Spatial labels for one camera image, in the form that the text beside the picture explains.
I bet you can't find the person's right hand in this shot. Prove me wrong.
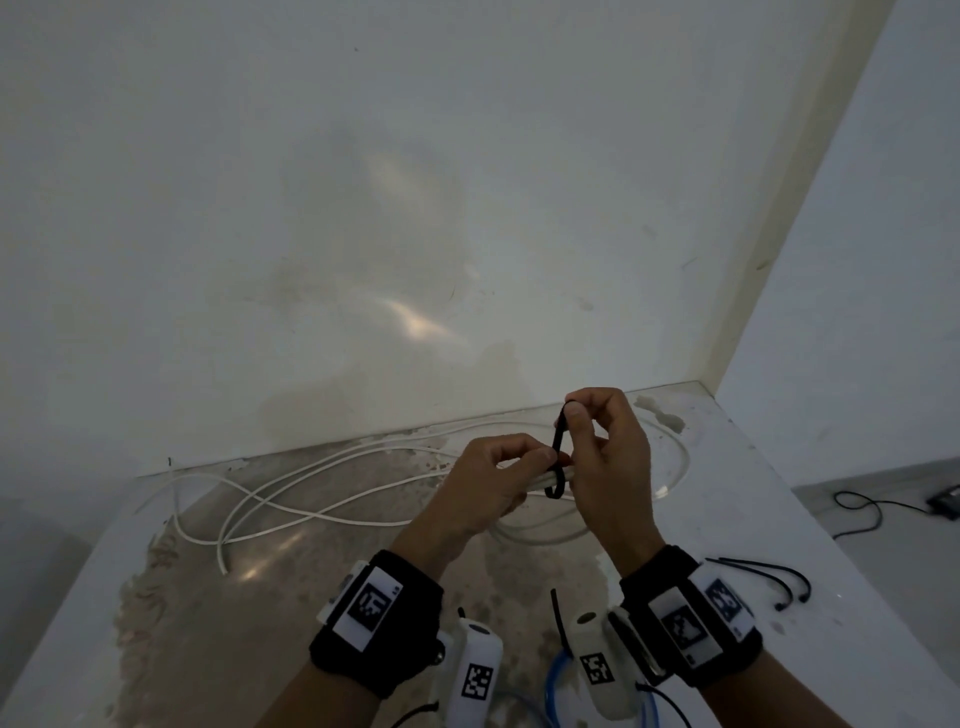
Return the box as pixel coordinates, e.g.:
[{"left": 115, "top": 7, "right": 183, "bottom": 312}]
[{"left": 562, "top": 387, "right": 667, "bottom": 580}]

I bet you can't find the person's left hand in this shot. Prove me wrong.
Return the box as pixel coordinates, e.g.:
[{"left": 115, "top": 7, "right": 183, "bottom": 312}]
[{"left": 389, "top": 433, "right": 575, "bottom": 580}]

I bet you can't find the white cable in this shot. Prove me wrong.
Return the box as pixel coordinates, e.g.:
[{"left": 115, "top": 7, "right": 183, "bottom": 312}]
[
  {"left": 487, "top": 464, "right": 595, "bottom": 547},
  {"left": 170, "top": 419, "right": 691, "bottom": 575},
  {"left": 136, "top": 419, "right": 691, "bottom": 530}
]

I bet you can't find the person's right forearm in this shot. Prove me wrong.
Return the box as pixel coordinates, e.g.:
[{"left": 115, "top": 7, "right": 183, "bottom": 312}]
[{"left": 701, "top": 652, "right": 856, "bottom": 728}]

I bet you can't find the black power cord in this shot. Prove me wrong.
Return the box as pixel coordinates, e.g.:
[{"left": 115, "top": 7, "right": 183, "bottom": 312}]
[{"left": 832, "top": 491, "right": 931, "bottom": 540}]

